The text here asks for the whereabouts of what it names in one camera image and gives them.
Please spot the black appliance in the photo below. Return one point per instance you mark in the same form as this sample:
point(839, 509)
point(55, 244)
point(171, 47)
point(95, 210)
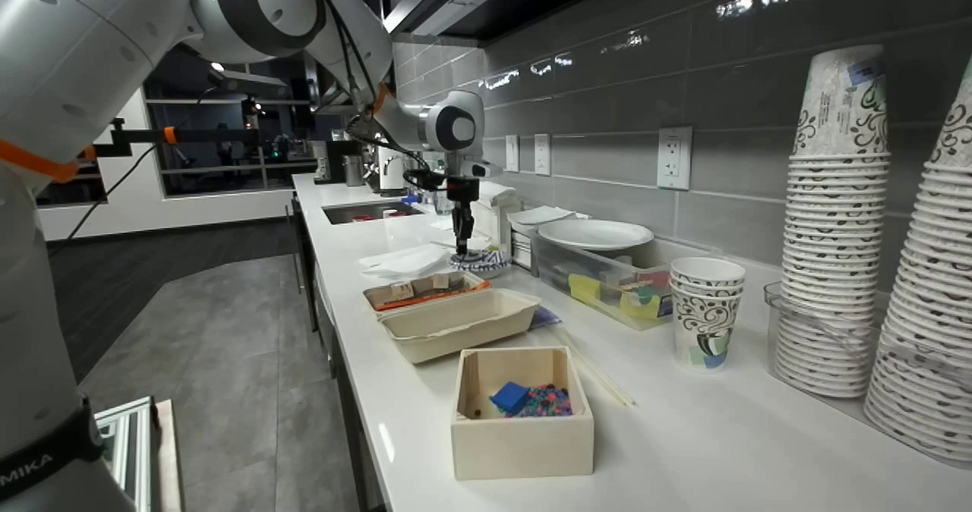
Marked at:
point(328, 161)

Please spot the short stack of paper cups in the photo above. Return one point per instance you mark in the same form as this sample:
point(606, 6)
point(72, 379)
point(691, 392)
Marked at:
point(706, 318)

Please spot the clear plastic bin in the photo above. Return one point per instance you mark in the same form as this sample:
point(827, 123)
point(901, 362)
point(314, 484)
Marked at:
point(607, 284)

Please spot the stack of white napkins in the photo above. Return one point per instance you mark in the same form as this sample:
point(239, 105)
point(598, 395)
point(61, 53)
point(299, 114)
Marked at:
point(406, 261)

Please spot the heap of colourful beads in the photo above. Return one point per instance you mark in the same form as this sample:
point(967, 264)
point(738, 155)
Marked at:
point(552, 403)

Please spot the tall stack of paper cups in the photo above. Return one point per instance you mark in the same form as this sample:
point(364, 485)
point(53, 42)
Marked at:
point(930, 330)
point(835, 231)

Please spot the empty beige pulp tray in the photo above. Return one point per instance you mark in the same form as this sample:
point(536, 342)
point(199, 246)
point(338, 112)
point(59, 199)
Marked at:
point(456, 328)

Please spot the purple packet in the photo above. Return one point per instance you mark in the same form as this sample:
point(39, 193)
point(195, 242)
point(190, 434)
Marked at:
point(544, 317)

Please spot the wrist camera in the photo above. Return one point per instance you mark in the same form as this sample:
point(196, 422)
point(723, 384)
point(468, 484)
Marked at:
point(424, 179)

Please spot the heap of colourful packets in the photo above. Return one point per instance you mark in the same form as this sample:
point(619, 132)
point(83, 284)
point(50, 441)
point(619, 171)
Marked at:
point(623, 292)

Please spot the blue block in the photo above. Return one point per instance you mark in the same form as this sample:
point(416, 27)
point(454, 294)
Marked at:
point(510, 398)

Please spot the bundle of stir sticks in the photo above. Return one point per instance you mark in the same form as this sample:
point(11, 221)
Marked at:
point(600, 371)

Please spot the sink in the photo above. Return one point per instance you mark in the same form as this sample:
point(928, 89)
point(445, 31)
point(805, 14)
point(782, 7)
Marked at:
point(364, 212)

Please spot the square wooden box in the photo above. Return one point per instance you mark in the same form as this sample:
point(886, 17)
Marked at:
point(522, 447)

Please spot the white wall socket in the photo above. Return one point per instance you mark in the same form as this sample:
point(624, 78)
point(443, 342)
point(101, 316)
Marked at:
point(674, 158)

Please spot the window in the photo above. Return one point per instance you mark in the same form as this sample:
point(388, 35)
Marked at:
point(220, 170)

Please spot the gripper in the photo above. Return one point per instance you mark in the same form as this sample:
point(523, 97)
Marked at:
point(463, 191)

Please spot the metal canister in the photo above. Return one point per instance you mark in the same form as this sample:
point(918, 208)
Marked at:
point(353, 170)

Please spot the camera on mount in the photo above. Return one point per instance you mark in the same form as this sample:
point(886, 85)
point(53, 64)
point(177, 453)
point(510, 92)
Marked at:
point(205, 135)

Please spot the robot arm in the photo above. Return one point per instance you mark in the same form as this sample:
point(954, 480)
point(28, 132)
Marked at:
point(83, 48)

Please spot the beige tray with orange rim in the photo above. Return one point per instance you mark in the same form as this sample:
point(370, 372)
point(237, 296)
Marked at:
point(380, 297)

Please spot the white coffee machine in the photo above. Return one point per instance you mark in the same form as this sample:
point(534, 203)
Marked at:
point(391, 169)

